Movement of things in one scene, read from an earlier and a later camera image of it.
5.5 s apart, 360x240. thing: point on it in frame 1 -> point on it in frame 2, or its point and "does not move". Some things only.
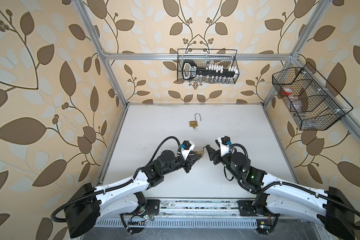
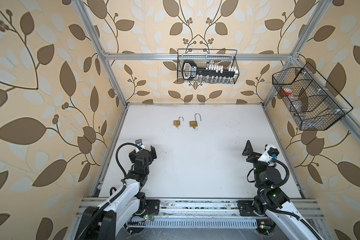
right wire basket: [313, 103] does not move
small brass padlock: [200, 152] -> [177, 122]
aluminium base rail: [199, 208] does not move
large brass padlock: [194, 123] does not move
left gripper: [188, 163] -> [150, 156]
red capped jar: [287, 91] does not move
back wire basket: [208, 66] does not move
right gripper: [215, 154] -> [255, 156]
